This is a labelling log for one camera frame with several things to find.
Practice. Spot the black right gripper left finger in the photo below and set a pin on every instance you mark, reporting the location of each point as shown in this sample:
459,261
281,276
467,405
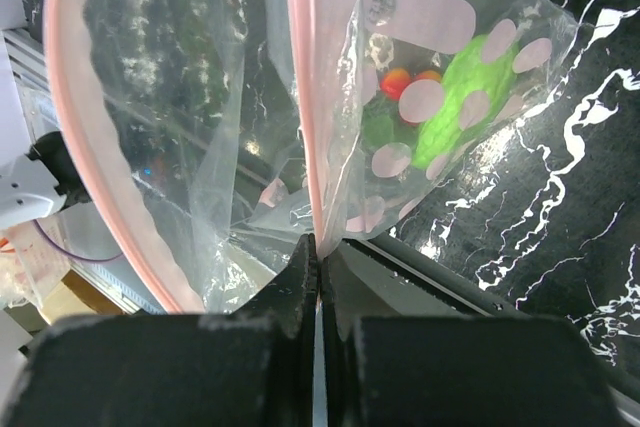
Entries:
253,367

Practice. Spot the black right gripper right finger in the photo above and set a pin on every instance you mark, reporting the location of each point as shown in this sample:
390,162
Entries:
384,368

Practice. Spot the clear zip top bag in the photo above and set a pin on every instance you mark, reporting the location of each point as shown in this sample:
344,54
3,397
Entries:
212,134

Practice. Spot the green fake bitter gourd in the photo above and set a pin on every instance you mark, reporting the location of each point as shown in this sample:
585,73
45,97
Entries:
474,93

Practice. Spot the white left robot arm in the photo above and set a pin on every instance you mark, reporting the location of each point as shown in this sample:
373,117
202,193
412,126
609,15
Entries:
40,183

